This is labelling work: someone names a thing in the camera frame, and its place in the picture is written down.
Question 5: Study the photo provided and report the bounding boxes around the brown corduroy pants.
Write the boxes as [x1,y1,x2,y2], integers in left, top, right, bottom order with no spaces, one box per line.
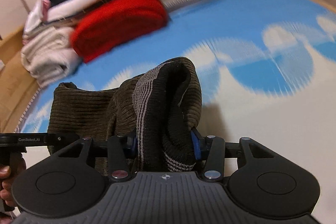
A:
[47,57,202,172]

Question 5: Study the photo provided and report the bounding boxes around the person left hand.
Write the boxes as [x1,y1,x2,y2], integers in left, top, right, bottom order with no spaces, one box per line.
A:
[1,157,26,207]

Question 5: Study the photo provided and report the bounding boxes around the white folded blanket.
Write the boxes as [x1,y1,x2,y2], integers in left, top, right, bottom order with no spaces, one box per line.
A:
[21,27,82,88]

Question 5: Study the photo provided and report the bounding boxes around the blue white patterned bedsheet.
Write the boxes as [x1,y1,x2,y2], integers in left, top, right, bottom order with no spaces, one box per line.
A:
[19,0,336,177]

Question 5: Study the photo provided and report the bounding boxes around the red folded blanket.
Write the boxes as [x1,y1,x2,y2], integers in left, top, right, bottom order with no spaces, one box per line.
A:
[70,0,169,63]

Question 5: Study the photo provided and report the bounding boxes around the wooden bed frame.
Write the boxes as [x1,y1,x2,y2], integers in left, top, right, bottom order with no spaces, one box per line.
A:
[1,28,38,132]

